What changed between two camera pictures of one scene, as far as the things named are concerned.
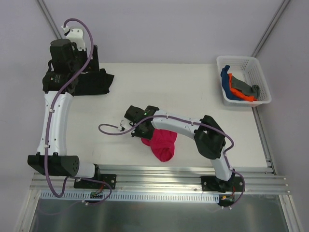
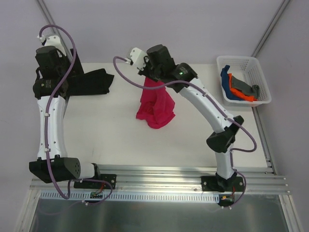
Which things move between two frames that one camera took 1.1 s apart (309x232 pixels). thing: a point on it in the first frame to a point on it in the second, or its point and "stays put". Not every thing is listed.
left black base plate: x=110 y=179 stays put
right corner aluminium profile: x=284 y=4 stays put
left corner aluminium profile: x=49 y=18 stays put
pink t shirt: x=162 y=143 to x=156 y=106
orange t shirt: x=238 y=93 stays put
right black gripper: x=141 y=130 to x=147 y=73
